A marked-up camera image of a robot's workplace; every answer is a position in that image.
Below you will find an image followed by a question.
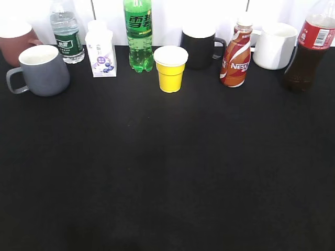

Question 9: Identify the white ceramic mug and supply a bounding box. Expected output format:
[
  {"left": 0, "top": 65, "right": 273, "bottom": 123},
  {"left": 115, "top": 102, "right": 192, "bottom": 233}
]
[{"left": 251, "top": 22, "right": 298, "bottom": 70}]

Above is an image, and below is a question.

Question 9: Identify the orange nescafe coffee bottle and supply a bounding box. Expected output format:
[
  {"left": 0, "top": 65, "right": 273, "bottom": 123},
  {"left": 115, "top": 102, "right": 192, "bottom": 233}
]
[{"left": 219, "top": 12, "right": 253, "bottom": 88}]

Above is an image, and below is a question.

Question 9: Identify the clear water bottle green label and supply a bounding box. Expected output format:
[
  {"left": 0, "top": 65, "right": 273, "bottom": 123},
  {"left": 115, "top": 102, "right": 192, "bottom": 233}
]
[{"left": 50, "top": 1, "right": 85, "bottom": 64}]

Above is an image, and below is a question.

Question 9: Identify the grey ceramic mug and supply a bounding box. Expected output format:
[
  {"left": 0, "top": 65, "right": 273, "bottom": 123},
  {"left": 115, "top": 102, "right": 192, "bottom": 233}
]
[{"left": 6, "top": 45, "right": 70, "bottom": 97}]

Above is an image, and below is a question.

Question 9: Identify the cola bottle red label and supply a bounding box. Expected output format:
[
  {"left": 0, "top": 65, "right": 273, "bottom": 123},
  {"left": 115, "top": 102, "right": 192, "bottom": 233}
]
[{"left": 283, "top": 1, "right": 334, "bottom": 92}]

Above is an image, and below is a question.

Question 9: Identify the black ceramic mug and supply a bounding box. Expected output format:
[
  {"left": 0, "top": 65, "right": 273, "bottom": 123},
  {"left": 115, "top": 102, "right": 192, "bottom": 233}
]
[{"left": 180, "top": 23, "right": 227, "bottom": 70}]

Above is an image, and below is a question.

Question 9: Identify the white blueberry yogurt bottle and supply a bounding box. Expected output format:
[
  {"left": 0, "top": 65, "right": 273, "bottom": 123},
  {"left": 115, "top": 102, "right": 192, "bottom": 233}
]
[{"left": 85, "top": 20, "right": 117, "bottom": 78}]

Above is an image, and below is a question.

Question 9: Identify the green sprite bottle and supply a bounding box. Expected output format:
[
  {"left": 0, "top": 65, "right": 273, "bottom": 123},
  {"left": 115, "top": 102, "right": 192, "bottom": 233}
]
[{"left": 123, "top": 0, "right": 153, "bottom": 73}]

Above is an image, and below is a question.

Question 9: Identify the red-brown ceramic mug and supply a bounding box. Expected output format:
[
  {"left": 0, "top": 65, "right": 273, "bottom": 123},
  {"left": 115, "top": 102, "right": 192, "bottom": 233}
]
[{"left": 1, "top": 21, "right": 42, "bottom": 67}]

